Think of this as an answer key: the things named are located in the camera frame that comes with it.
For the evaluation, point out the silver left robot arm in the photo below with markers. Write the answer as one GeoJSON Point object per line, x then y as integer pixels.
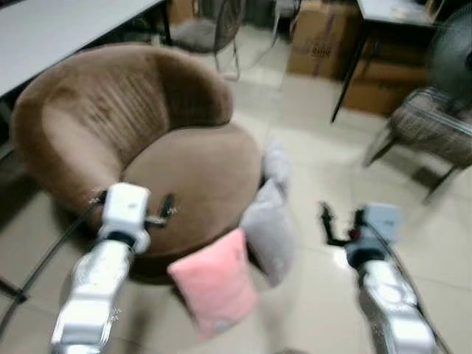
{"type": "Point", "coordinates": [92, 295]}

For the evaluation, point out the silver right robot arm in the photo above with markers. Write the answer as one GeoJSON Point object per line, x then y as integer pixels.
{"type": "Point", "coordinates": [394, 310]}

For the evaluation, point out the grey pillow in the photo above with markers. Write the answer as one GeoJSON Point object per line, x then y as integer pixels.
{"type": "Point", "coordinates": [269, 228]}

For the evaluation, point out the pink pillow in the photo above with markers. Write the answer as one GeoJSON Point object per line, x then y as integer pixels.
{"type": "Point", "coordinates": [215, 284]}

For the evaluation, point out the brown round sofa chair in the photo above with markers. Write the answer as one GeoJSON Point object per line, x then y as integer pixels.
{"type": "Point", "coordinates": [110, 110]}

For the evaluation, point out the grey woven chair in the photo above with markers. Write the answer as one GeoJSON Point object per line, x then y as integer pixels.
{"type": "Point", "coordinates": [435, 129]}

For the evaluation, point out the wide cardboard box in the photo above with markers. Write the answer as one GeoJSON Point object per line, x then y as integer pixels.
{"type": "Point", "coordinates": [387, 85]}

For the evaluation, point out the tall cardboard box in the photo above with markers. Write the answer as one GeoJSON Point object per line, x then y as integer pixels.
{"type": "Point", "coordinates": [321, 40]}

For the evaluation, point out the black standing fan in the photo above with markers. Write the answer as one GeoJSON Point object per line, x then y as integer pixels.
{"type": "Point", "coordinates": [451, 63]}

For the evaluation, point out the large white table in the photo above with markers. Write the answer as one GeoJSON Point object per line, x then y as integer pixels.
{"type": "Point", "coordinates": [51, 37]}

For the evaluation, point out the small black-legged table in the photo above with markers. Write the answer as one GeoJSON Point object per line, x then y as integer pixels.
{"type": "Point", "coordinates": [398, 11]}

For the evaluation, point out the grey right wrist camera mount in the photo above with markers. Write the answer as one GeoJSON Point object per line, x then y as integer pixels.
{"type": "Point", "coordinates": [380, 221]}

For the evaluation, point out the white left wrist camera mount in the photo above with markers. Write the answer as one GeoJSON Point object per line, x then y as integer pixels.
{"type": "Point", "coordinates": [125, 209]}

